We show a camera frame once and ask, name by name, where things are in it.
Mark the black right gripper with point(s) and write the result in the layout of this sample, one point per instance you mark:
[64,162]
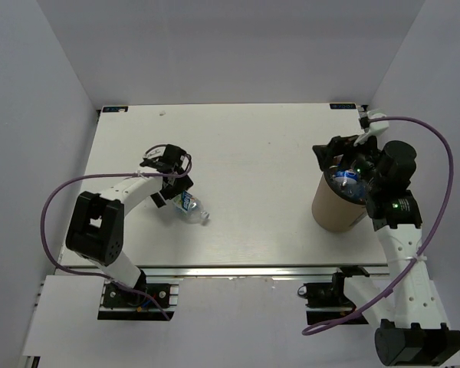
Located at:
[338,146]

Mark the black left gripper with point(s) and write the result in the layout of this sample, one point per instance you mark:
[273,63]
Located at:
[182,183]

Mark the clear bottle green white label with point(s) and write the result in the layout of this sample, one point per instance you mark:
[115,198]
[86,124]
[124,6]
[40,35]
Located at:
[190,208]

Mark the small bottle blue cap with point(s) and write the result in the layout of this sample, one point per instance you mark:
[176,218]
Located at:
[345,178]

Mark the clear bottle dark blue label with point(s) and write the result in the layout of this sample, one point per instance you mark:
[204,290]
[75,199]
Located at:
[356,192]

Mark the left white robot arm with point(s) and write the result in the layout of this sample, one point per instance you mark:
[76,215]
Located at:
[96,230]

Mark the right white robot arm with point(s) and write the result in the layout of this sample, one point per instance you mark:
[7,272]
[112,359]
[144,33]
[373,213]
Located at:
[410,329]

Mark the brown cylindrical bin black rim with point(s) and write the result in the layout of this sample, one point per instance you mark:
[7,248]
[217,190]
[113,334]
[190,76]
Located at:
[331,209]

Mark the right blue logo sticker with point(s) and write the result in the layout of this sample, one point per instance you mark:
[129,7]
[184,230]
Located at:
[343,106]

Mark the blue logo sticker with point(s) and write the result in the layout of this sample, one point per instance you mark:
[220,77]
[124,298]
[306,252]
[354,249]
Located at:
[115,109]
[343,106]

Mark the left blue logo sticker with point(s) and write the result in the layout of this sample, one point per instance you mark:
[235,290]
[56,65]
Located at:
[115,109]

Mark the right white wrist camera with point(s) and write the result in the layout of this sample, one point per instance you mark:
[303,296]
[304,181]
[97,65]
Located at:
[376,125]

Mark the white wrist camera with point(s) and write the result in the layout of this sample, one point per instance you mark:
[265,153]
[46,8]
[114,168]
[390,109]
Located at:
[376,125]
[154,151]

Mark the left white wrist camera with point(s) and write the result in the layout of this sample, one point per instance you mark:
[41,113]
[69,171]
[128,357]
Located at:
[154,151]

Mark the aluminium right side rail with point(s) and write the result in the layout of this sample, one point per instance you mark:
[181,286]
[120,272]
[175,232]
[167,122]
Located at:
[363,111]

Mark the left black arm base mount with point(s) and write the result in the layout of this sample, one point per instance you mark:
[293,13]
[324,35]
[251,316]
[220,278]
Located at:
[119,305]

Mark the aluminium front table rail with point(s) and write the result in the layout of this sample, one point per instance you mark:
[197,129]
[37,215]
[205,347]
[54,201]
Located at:
[285,272]

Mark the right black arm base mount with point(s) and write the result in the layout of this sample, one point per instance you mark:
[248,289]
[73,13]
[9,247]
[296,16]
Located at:
[326,300]

